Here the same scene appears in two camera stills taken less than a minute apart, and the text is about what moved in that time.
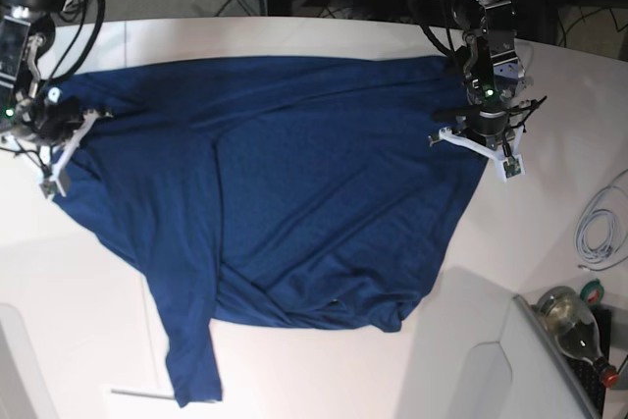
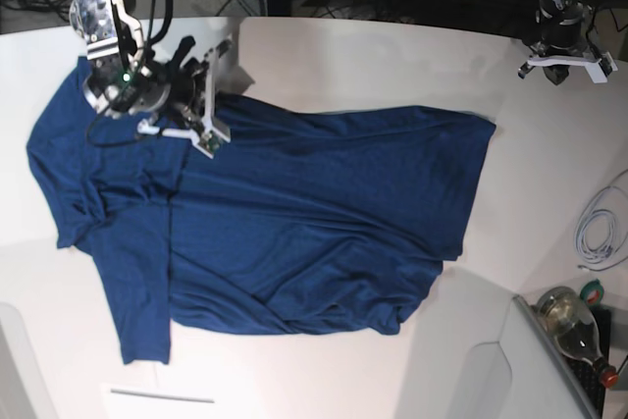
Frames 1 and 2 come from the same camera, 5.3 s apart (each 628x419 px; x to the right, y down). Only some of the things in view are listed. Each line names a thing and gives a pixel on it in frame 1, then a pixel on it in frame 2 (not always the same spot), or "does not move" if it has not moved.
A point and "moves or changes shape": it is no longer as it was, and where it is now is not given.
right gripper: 487,125 to 561,29
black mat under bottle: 588,374 does not move
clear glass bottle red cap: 575,330 does not move
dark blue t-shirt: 313,184 moves or changes shape
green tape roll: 593,291 does not move
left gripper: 54,116 to 186,83
